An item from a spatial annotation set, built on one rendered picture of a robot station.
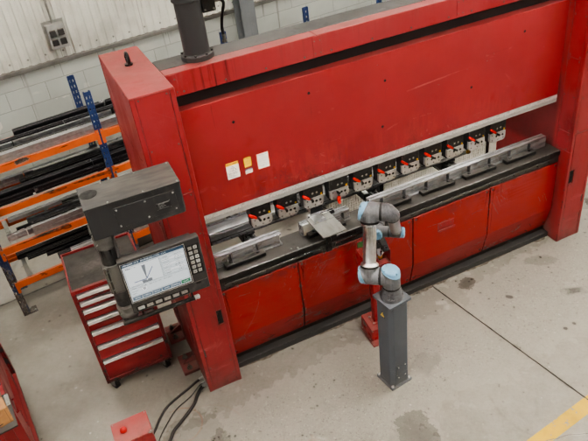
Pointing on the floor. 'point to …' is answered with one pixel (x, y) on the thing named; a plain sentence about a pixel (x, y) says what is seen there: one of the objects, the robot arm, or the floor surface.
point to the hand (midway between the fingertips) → (381, 255)
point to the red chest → (148, 342)
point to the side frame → (563, 127)
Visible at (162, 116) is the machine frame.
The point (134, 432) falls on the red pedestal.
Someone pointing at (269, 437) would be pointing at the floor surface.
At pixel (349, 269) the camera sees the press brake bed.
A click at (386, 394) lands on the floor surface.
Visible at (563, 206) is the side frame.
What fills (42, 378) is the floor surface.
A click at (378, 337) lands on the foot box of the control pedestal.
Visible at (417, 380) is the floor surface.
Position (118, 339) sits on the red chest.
